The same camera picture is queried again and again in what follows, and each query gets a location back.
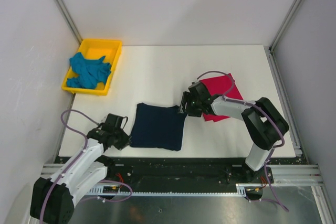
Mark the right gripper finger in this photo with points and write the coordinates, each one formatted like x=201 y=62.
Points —
x=181 y=109
x=185 y=97

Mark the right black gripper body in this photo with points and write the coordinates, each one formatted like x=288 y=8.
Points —
x=193 y=108

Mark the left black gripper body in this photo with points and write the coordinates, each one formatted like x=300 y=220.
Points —
x=122 y=139

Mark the magenta t-shirt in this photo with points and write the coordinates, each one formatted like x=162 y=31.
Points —
x=218 y=85

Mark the navy blue t-shirt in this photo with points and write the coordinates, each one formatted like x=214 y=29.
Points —
x=158 y=127

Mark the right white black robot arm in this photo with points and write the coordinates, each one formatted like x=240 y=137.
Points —
x=264 y=123

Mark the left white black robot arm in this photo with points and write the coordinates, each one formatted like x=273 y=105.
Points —
x=54 y=199

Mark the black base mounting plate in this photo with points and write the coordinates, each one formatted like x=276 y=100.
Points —
x=230 y=170

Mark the teal crumpled t-shirt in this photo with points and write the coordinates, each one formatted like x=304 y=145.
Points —
x=89 y=72

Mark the slotted grey cable duct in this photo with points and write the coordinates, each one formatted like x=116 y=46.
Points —
x=236 y=190

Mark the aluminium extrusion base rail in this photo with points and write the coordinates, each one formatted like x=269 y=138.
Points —
x=296 y=175

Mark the right aluminium frame post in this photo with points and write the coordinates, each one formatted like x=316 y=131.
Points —
x=294 y=8

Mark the aluminium frame post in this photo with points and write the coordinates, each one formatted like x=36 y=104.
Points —
x=294 y=8
x=69 y=20

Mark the left aluminium frame post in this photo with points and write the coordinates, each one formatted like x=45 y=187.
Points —
x=69 y=20

